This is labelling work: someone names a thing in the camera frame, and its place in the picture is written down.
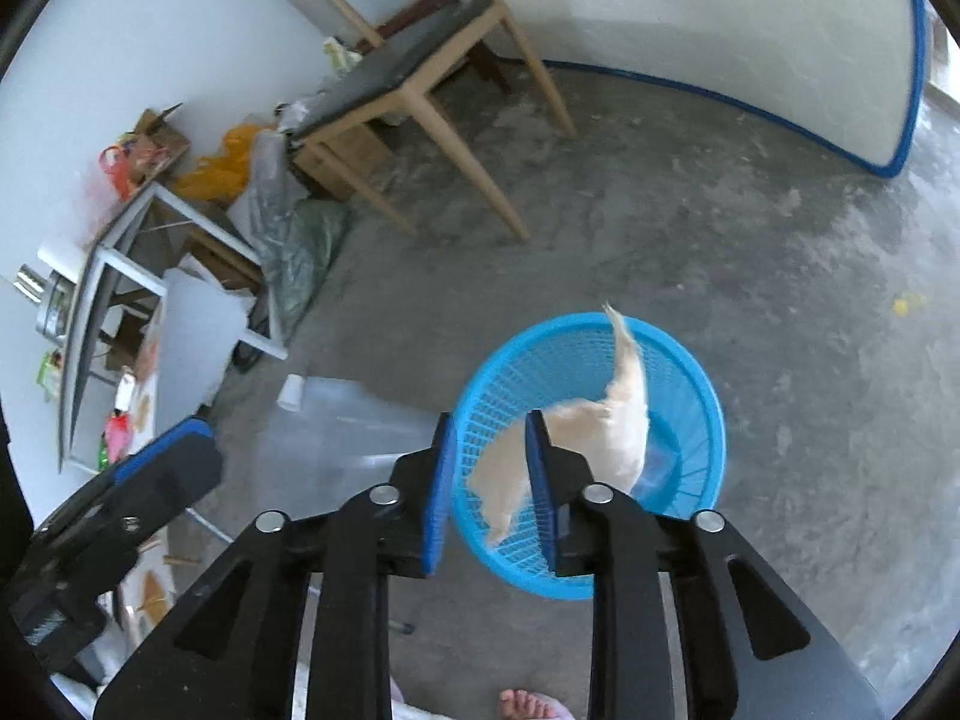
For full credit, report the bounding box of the white mattress with blue edge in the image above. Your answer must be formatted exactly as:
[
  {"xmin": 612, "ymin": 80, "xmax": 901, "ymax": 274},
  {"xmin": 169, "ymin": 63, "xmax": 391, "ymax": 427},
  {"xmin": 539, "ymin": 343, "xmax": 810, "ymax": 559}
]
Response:
[{"xmin": 420, "ymin": 0, "xmax": 938, "ymax": 179}]

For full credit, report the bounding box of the clear plastic bag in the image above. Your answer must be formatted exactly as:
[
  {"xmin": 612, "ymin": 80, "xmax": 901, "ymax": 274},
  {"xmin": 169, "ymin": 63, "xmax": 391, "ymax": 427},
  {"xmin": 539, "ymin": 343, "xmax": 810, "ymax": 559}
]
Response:
[{"xmin": 229, "ymin": 131, "xmax": 301, "ymax": 241}]

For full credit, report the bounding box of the yellow plastic bag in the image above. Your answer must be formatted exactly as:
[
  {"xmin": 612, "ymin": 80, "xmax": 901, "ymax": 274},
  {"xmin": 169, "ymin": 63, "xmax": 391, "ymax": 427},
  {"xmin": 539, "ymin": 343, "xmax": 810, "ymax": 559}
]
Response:
[{"xmin": 174, "ymin": 124, "xmax": 260, "ymax": 203}]

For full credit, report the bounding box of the translucent plastic sheet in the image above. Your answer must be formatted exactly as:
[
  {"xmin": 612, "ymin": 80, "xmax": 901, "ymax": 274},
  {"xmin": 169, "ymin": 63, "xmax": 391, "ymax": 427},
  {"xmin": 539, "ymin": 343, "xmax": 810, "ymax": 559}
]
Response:
[{"xmin": 251, "ymin": 375, "xmax": 451, "ymax": 511}]

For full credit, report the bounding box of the grey green plastic bag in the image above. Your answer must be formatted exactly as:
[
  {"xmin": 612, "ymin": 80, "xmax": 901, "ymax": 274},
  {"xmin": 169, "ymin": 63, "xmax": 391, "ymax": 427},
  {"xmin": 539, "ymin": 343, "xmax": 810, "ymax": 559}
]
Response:
[{"xmin": 255, "ymin": 199, "xmax": 350, "ymax": 335}]

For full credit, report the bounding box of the blue plastic basket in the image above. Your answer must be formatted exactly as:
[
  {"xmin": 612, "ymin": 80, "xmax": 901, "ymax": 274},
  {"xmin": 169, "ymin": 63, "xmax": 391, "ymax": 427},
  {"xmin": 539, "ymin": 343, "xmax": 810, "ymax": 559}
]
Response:
[{"xmin": 448, "ymin": 311, "xmax": 727, "ymax": 602}]

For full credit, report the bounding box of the open cardboard box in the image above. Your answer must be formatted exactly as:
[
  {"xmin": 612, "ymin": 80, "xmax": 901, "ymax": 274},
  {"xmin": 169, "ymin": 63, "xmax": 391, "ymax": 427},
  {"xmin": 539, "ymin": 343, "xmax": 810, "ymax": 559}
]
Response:
[{"xmin": 101, "ymin": 103, "xmax": 192, "ymax": 200}]

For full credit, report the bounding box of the white side table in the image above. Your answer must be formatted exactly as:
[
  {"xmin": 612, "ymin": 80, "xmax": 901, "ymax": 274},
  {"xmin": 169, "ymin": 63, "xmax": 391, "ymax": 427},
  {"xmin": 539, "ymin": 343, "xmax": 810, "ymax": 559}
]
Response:
[{"xmin": 58, "ymin": 181, "xmax": 290, "ymax": 473}]

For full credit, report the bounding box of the white cloth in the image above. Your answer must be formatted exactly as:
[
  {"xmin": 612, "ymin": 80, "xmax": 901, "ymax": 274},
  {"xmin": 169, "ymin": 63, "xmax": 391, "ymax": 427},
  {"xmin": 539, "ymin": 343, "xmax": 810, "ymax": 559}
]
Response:
[{"xmin": 466, "ymin": 302, "xmax": 652, "ymax": 548}]

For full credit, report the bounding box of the wooden chair with dark seat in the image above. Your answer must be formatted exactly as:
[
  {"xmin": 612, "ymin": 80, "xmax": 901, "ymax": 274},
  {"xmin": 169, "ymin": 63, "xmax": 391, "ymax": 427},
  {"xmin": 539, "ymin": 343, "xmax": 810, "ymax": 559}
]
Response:
[{"xmin": 294, "ymin": 0, "xmax": 578, "ymax": 242}]

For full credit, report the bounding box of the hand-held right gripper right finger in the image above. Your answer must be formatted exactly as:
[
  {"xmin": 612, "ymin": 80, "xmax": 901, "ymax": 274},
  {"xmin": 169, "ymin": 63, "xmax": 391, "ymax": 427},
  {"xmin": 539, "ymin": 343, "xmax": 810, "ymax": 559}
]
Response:
[{"xmin": 525, "ymin": 410, "xmax": 890, "ymax": 720}]

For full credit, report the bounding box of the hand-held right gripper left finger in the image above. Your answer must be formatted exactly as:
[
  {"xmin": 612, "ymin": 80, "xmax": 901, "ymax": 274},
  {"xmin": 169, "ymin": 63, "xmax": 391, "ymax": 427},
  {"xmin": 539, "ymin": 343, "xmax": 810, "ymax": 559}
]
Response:
[{"xmin": 94, "ymin": 411, "xmax": 458, "ymax": 720}]

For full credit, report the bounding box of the table with patterned tablecloth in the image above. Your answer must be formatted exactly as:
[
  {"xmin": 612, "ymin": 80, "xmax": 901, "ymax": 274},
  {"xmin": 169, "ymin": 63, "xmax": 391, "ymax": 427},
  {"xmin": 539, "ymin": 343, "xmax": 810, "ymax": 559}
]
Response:
[{"xmin": 101, "ymin": 322, "xmax": 203, "ymax": 631}]

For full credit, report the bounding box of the white foam board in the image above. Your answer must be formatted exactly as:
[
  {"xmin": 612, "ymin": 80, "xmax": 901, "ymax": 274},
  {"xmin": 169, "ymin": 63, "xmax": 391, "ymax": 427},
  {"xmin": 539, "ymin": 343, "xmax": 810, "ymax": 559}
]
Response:
[{"xmin": 154, "ymin": 266, "xmax": 260, "ymax": 410}]

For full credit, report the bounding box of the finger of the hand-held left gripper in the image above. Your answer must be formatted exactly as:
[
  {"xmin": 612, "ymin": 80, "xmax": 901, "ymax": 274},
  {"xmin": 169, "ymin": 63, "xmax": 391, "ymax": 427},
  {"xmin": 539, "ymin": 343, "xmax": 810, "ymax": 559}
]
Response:
[{"xmin": 43, "ymin": 417, "xmax": 224, "ymax": 542}]

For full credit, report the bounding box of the red plastic bag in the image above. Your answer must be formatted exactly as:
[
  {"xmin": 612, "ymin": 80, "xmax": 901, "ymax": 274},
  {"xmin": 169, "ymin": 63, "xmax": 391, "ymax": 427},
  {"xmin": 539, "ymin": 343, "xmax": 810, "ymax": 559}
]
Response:
[{"xmin": 101, "ymin": 142, "xmax": 151, "ymax": 196}]

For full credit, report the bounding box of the person's foot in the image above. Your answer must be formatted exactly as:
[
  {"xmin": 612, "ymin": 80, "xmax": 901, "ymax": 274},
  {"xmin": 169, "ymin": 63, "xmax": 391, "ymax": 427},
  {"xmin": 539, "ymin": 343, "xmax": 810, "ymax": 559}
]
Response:
[{"xmin": 499, "ymin": 688, "xmax": 578, "ymax": 720}]

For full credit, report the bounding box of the white and green bag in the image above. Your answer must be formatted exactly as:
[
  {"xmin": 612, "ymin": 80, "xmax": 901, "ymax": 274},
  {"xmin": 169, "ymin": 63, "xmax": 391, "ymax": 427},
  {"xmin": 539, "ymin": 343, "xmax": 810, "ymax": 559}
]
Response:
[{"xmin": 324, "ymin": 37, "xmax": 361, "ymax": 76}]

